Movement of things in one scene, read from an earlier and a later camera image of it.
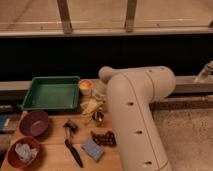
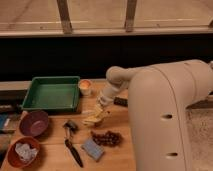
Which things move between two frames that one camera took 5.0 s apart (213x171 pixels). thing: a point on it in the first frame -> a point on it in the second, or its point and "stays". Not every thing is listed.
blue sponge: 94,150 stays
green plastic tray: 53,93 stays
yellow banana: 90,106 -> 94,116
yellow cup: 85,86 stays
